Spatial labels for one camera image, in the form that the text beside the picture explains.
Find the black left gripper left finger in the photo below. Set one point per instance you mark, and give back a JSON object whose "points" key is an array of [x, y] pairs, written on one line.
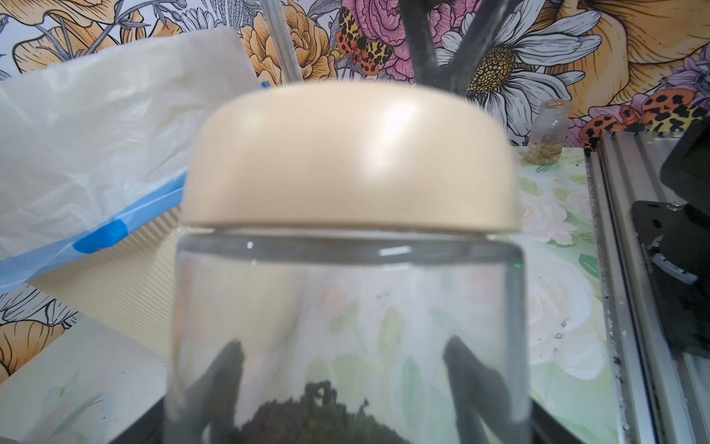
{"points": [[205, 411]]}

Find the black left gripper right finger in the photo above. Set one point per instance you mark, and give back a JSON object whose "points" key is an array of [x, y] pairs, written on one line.
{"points": [[486, 407]]}

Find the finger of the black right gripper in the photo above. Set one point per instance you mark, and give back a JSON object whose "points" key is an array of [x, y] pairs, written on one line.
{"points": [[415, 18], [475, 44]]}

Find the beige jar lid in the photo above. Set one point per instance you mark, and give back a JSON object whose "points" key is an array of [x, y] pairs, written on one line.
{"points": [[363, 155]]}

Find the glass jar with tea leaves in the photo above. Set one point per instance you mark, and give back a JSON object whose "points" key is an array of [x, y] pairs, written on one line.
{"points": [[344, 330]]}

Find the small glass spice bottle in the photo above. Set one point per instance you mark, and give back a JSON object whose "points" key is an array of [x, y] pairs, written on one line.
{"points": [[549, 132]]}

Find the beige trash bin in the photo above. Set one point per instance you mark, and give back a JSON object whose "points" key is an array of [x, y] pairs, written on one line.
{"points": [[128, 287]]}

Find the aluminium corner post right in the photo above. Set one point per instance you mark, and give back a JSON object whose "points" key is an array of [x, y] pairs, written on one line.
{"points": [[280, 32]]}

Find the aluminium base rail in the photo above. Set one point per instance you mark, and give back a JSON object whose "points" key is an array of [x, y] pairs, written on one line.
{"points": [[664, 390]]}

